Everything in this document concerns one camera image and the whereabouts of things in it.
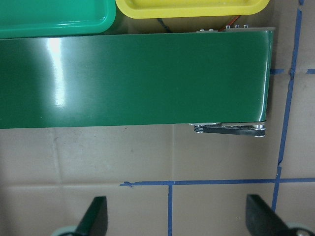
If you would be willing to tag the green plastic tray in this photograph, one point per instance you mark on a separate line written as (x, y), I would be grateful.
(40, 18)

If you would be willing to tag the green conveyor belt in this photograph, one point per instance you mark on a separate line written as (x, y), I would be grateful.
(215, 81)

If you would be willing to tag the yellow plastic tray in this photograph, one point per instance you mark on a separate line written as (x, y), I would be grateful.
(149, 9)

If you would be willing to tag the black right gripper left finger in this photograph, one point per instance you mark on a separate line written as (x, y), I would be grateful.
(95, 220)

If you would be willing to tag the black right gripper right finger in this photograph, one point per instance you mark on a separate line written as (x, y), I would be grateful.
(261, 219)

